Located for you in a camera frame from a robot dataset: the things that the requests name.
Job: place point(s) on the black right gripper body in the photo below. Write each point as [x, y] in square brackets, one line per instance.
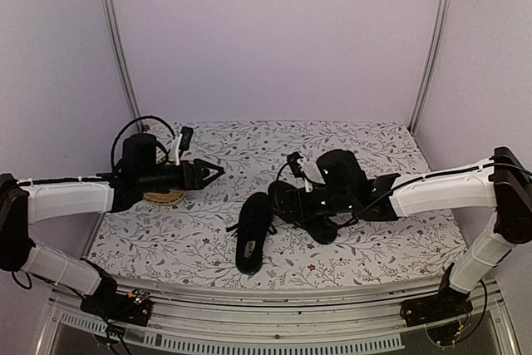
[306, 211]

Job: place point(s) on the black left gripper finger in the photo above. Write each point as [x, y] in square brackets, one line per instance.
[205, 181]
[213, 168]

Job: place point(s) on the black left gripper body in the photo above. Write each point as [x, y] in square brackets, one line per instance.
[186, 183]

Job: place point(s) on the red-soled shoe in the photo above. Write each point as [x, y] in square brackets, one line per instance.
[321, 229]

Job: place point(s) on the black shoe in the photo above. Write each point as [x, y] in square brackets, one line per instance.
[255, 222]

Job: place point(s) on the black shoelace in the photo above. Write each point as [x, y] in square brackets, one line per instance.
[251, 231]

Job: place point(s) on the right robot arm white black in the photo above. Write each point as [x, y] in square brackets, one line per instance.
[499, 182]

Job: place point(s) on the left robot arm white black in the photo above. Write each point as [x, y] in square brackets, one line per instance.
[146, 166]

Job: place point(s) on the woven bamboo tray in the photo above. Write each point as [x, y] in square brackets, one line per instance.
[164, 197]

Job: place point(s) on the floral tablecloth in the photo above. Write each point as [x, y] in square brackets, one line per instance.
[188, 243]

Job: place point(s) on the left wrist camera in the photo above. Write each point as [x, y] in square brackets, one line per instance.
[180, 144]

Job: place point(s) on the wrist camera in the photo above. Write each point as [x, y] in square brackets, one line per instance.
[180, 144]
[303, 170]

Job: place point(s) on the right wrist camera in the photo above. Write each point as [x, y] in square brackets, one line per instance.
[303, 170]

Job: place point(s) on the front aluminium rail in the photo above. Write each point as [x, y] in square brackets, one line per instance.
[351, 320]

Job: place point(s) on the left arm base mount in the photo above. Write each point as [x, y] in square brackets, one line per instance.
[134, 307]

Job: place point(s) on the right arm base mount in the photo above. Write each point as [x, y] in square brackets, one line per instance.
[445, 304]

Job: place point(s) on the left aluminium frame post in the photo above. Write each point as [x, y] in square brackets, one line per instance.
[109, 9]

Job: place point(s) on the aluminium frame post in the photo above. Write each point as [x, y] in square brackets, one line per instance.
[109, 9]
[442, 8]

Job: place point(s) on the right aluminium frame post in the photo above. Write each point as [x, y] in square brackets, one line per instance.
[442, 8]

